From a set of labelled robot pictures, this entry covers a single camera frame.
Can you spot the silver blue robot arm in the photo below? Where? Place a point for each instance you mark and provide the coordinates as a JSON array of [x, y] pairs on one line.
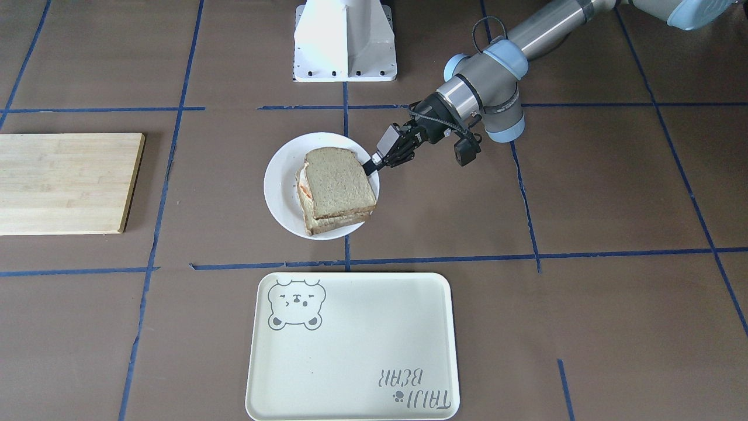
[[483, 88]]

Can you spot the white round plate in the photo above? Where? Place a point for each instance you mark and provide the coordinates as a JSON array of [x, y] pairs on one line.
[[280, 181]]

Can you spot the fried egg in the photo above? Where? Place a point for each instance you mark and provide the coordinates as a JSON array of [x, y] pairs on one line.
[[303, 189]]

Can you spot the wooden cutting board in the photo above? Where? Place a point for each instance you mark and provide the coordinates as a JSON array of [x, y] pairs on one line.
[[68, 183]]

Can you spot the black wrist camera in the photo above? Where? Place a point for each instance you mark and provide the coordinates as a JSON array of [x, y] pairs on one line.
[[467, 148]]

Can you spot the white mounting pedestal column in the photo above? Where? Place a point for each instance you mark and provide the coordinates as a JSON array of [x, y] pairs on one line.
[[344, 41]]

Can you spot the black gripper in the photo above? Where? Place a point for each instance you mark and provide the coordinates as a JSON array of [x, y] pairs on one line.
[[427, 113]]

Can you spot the cream bear serving tray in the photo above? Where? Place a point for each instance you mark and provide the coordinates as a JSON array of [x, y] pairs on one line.
[[353, 346]]

